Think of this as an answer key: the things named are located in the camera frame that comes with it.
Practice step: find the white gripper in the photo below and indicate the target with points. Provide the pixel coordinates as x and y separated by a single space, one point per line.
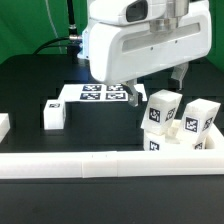
133 38

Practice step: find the white marker sheet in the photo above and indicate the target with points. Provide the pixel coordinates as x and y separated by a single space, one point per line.
93 93

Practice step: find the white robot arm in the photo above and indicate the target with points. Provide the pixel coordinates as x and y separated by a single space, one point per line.
127 39

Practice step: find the white U-shaped fence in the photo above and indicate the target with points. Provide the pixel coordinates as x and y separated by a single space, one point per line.
108 164

